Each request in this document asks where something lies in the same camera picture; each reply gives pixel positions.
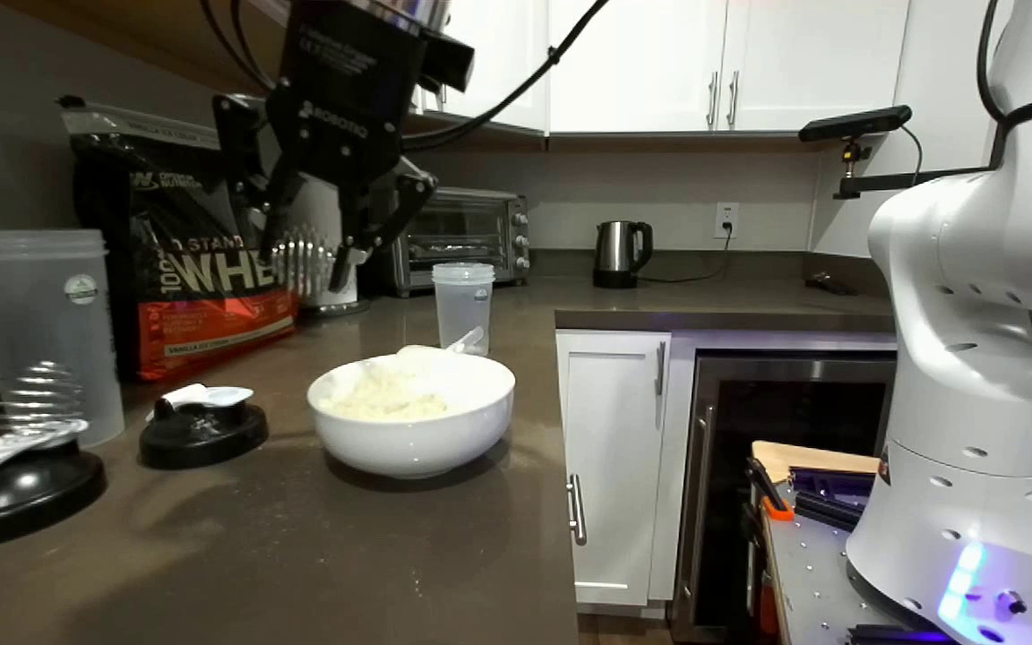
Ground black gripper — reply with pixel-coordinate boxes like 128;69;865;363
210;0;439;292

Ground paper towel roll on holder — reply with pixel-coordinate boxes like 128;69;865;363
285;166;365;316

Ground silver toaster oven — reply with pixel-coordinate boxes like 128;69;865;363
382;181;532;301

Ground black red whey protein bag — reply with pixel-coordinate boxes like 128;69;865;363
57;96;300;388

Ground small translucent white shaker cup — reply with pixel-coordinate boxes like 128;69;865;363
429;256;498;357

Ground small black shaker lid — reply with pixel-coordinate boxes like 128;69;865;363
135;381;272;473

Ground white ceramic bowl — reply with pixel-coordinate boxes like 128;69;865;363
300;345;518;482

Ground steel electric kettle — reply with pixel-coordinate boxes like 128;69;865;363
586;213;655;290

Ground tall translucent shaker cup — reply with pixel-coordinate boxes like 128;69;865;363
0;225;128;451

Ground white upper cabinets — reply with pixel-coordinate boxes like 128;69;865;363
413;0;1029;138

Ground white cabinets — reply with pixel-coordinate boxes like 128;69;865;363
413;0;1029;138
553;330;677;617

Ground white lower cabinets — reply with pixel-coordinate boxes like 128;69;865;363
553;330;677;617

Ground dark built-in appliance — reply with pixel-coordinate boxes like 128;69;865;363
671;348;902;637

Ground wooden board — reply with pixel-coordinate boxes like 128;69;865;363
750;438;885;482

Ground perforated metal robot table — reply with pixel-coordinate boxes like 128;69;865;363
762;499;1032;645

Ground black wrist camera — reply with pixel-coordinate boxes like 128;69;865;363
413;28;481;96

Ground silver cabinet door handle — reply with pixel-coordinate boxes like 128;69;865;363
561;470;591;550

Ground black camera on stand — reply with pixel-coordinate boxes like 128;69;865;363
796;100;997;204

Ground orange handled tool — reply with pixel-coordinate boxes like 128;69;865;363
755;479;799;525

